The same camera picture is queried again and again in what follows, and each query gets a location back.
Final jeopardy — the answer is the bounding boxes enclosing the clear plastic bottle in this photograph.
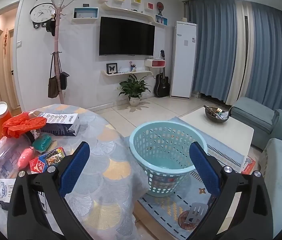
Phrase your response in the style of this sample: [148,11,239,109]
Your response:
[0,134,33,179]

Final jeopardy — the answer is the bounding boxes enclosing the red white paper cup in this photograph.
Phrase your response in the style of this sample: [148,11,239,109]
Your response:
[0,101,12,140]

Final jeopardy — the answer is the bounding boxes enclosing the white lower wall shelf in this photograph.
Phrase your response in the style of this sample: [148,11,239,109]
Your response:
[101,70,154,77]

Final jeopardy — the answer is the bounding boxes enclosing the white coffee table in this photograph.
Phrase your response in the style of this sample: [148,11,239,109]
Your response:
[181,107,254,170]

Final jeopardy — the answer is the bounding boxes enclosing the scallop pattern tablecloth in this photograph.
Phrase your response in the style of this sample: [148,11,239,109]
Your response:
[31,104,149,239]

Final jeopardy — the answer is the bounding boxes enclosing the orange plastic bag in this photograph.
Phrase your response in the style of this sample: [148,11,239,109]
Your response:
[2,112,47,138]

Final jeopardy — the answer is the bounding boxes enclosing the black hanging bag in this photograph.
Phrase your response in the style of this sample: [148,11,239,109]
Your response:
[57,53,69,90]

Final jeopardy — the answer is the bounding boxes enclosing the teal sofa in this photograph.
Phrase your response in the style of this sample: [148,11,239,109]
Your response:
[229,97,282,239]

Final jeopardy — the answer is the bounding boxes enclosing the metal spatula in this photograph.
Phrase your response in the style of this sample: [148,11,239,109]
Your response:
[184,203,209,225]

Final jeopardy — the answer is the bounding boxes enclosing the dark bowl with items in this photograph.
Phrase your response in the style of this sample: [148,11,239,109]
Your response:
[203,105,229,124]

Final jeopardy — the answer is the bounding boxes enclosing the potted green plant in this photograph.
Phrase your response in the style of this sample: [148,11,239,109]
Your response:
[119,74,150,107]

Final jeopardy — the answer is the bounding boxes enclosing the panda wall clock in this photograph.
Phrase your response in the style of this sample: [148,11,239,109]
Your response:
[29,0,55,29]

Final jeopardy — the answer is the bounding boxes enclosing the small blue shelf box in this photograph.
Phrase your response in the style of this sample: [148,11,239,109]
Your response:
[155,14,168,26]

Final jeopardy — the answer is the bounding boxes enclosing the pink soft packet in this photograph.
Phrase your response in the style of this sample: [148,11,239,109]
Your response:
[17,146,35,170]

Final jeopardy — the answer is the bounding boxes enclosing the white standing air conditioner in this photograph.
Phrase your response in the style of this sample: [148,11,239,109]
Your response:
[170,21,197,99]

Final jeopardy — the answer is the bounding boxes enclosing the black acoustic guitar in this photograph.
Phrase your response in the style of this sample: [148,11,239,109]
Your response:
[153,49,171,98]

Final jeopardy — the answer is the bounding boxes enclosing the black wall television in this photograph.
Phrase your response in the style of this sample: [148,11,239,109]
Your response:
[99,16,155,56]

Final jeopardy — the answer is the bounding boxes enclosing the light blue plastic basket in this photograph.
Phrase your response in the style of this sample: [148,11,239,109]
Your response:
[129,121,208,197]

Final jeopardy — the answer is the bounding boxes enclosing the red blue snack packet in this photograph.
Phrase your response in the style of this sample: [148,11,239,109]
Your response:
[29,147,66,174]

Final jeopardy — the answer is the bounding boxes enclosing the teal sponge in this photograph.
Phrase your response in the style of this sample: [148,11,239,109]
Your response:
[32,133,53,154]

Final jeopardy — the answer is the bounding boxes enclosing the white red wall box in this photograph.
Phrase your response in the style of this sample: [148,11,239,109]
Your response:
[144,59,165,68]

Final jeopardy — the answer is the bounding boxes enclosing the blue and beige curtains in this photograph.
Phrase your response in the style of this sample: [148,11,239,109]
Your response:
[184,0,282,110]

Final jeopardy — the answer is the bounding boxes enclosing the white blue wall cubby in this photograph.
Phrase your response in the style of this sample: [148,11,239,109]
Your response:
[73,7,99,20]

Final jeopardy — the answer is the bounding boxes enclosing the butterfly picture frame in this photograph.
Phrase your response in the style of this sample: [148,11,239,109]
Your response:
[106,63,118,75]

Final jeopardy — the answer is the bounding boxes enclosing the pink coat rack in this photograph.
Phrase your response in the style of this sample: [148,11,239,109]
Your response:
[52,0,76,104]

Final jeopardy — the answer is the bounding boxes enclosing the brown hanging tote bag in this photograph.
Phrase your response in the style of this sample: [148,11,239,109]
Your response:
[48,52,59,99]

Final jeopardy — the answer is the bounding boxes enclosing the small blue white box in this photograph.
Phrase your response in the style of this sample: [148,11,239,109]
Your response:
[0,178,16,203]

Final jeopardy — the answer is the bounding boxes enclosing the white curved upper shelf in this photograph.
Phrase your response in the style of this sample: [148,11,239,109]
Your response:
[101,3,165,26]

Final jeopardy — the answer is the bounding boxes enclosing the long blue white carton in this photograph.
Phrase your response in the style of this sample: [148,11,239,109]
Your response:
[39,113,80,137]

